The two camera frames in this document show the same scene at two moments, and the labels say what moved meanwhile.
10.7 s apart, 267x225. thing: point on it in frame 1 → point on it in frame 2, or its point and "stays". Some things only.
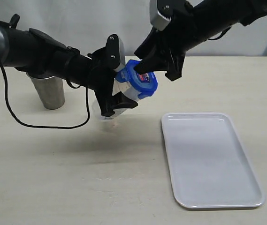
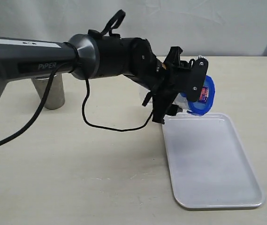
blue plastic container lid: (143, 85) → (206, 100)
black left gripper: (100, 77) → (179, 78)
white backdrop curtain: (85, 25) stays
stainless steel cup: (51, 91) stays
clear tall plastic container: (118, 86) → (182, 101)
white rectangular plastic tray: (208, 167) stays
